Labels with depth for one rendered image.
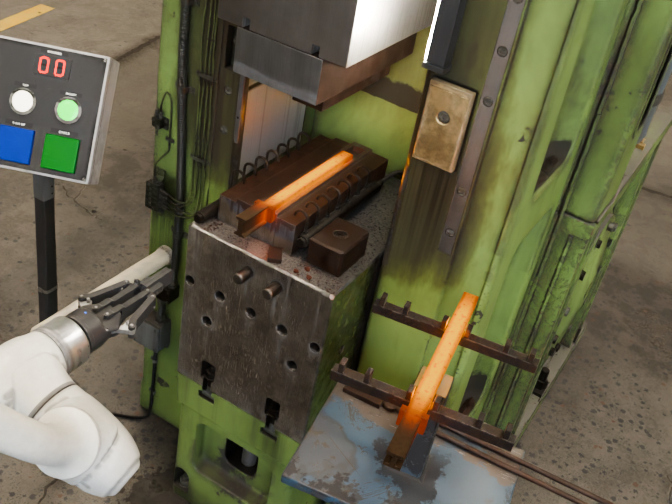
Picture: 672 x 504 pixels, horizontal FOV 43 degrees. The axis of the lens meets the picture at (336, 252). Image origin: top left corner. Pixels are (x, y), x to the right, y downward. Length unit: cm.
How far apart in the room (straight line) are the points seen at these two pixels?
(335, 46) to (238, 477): 123
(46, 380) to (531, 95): 97
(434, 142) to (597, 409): 167
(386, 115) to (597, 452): 141
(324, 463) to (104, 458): 47
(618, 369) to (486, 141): 184
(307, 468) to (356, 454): 10
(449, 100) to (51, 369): 86
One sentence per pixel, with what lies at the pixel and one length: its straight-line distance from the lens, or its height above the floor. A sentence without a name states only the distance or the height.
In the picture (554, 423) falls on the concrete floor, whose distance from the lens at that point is 303.
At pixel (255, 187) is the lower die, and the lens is 191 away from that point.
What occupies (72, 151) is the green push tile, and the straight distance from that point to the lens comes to 194.
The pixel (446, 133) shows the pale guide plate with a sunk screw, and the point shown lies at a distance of 168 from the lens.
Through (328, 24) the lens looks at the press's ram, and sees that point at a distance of 160.
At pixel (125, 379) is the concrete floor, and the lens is 283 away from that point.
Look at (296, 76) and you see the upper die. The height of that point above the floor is 131.
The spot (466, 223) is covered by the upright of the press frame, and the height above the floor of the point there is 108.
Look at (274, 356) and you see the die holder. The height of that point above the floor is 68.
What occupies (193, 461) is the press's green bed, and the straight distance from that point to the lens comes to 237.
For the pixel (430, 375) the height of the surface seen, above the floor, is 104.
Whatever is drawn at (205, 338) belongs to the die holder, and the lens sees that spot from 205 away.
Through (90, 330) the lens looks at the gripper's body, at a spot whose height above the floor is 102.
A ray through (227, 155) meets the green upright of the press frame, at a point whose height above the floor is 98.
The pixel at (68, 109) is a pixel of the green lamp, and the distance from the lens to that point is 195.
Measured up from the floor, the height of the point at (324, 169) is 101.
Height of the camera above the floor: 197
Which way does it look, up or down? 34 degrees down
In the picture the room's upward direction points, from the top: 11 degrees clockwise
